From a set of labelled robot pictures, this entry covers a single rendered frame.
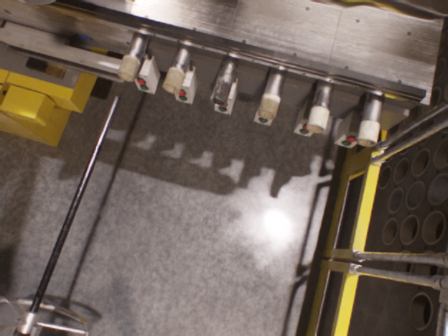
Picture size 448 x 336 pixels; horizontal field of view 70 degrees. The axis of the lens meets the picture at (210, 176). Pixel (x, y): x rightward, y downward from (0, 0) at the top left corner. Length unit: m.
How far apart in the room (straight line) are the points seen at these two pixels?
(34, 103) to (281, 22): 1.09
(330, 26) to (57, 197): 1.69
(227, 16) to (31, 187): 1.55
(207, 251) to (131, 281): 0.46
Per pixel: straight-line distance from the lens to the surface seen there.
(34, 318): 1.16
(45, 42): 1.66
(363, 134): 1.17
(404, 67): 1.28
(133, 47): 1.25
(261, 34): 1.20
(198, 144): 1.99
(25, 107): 1.66
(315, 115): 1.14
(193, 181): 1.93
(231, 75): 1.16
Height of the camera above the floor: 1.89
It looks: 78 degrees down
